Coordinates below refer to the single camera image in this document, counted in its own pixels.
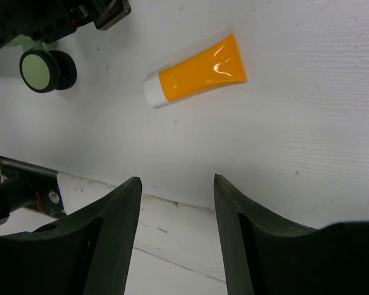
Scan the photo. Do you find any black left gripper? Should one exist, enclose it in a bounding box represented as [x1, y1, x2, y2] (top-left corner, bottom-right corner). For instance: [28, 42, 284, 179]
[0, 0, 131, 49]

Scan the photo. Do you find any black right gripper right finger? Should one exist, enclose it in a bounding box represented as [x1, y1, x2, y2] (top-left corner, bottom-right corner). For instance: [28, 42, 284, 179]
[214, 175, 369, 294]

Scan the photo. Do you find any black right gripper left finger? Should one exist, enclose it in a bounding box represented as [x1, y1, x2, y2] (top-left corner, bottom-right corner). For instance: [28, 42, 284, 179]
[0, 177, 142, 294]

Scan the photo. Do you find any green hard-shell suitcase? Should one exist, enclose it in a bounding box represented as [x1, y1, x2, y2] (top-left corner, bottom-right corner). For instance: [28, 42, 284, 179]
[7, 35, 77, 93]

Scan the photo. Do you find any orange tube white cap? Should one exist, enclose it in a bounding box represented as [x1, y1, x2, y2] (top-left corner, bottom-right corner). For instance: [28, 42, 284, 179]
[143, 34, 247, 108]

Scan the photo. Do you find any black metal base rail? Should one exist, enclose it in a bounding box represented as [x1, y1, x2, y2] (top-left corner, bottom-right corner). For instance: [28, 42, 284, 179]
[0, 157, 66, 219]

